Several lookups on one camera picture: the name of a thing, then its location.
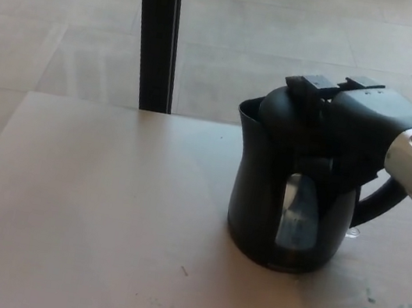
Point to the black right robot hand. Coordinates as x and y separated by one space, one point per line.
357 124

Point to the black electric kettle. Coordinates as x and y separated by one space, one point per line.
258 194

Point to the black vertical post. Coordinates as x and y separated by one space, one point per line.
156 35

